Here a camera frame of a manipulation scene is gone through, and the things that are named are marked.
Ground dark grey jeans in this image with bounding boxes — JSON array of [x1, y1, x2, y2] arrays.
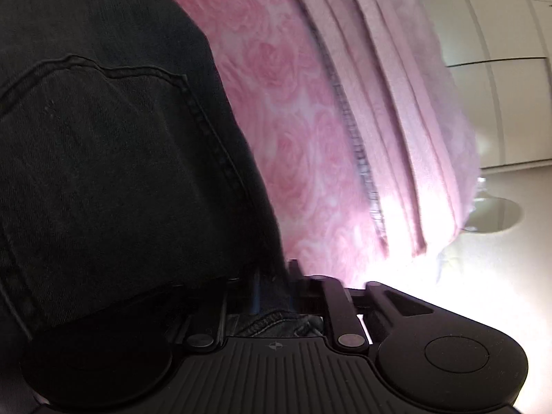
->
[[0, 0, 325, 354]]

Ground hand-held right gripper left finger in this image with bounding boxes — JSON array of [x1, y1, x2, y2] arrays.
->
[[185, 285, 266, 351]]

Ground pink floral blanket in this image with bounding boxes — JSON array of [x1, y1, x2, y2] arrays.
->
[[151, 0, 389, 287]]

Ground round ceiling lamp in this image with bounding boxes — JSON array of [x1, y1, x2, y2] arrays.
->
[[463, 196, 522, 234]]

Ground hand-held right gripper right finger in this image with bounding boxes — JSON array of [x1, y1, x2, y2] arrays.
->
[[288, 261, 458, 351]]

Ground white wardrobe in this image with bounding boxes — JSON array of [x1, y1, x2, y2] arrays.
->
[[405, 0, 552, 169]]

